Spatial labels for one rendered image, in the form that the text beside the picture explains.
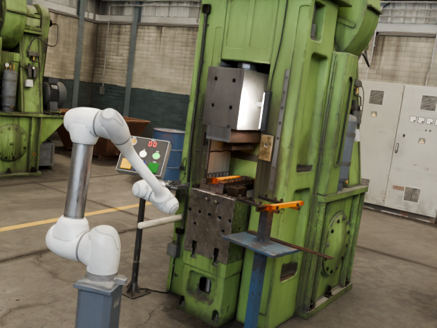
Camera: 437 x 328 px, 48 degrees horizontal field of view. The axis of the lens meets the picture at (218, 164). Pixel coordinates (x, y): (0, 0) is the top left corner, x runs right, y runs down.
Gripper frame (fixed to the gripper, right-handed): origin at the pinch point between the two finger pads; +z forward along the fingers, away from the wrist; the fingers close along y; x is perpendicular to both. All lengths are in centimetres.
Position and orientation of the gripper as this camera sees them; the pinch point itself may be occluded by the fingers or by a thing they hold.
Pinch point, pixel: (182, 183)
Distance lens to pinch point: 309.4
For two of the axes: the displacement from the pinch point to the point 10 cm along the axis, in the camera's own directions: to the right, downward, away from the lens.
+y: 8.1, 1.9, -5.6
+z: 5.8, -0.5, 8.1
